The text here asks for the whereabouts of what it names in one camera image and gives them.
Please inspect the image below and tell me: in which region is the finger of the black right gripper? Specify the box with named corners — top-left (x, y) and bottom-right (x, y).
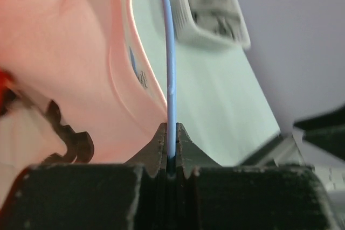
top-left (16, 89), bottom-right (95, 165)

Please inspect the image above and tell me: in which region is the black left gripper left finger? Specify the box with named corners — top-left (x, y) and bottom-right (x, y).
top-left (0, 122), bottom-right (168, 230)

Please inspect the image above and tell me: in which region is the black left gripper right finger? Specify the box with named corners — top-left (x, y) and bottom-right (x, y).
top-left (177, 127), bottom-right (344, 229)

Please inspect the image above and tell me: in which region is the blue hanger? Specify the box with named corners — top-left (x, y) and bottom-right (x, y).
top-left (161, 0), bottom-right (177, 160)

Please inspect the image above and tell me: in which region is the grey t shirt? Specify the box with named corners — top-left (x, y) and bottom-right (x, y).
top-left (188, 0), bottom-right (240, 39)

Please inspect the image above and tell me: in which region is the orange t shirt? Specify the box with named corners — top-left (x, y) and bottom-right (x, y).
top-left (1, 70), bottom-right (13, 116)

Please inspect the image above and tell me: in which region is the white plastic basket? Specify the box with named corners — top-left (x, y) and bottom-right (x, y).
top-left (170, 0), bottom-right (251, 48)

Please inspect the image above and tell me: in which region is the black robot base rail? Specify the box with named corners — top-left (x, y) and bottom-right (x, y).
top-left (240, 106), bottom-right (344, 208)

